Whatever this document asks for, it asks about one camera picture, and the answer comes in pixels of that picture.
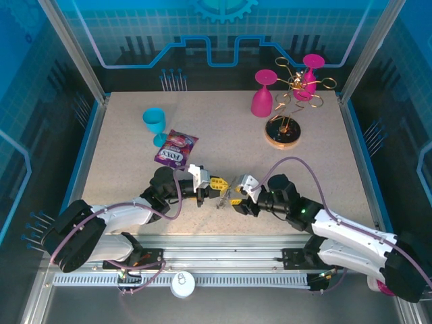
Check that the cyan plastic goblet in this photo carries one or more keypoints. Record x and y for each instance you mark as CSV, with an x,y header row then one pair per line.
x,y
155,125

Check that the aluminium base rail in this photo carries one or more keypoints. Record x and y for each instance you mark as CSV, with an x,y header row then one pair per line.
x,y
219,251

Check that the purple candy bag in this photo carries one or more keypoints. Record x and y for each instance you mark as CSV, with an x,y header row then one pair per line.
x,y
172,152

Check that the pink lidded cup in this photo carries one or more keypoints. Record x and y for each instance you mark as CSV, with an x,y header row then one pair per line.
x,y
378,287

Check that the aluminium frame post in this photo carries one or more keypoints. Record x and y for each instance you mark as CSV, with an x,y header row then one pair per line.
x,y
74,50
368,50

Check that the pink plastic goblet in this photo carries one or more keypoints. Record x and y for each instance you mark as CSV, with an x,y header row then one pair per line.
x,y
261,101
314,60

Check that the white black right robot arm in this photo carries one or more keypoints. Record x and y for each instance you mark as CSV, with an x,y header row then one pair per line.
x,y
354,236

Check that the silver keyring bunch with opener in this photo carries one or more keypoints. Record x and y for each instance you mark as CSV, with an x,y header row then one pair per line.
x,y
223,200

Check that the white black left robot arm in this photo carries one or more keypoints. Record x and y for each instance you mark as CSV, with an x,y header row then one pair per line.
x,y
118,212

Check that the white round cap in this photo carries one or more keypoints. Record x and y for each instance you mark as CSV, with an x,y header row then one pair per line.
x,y
182,285

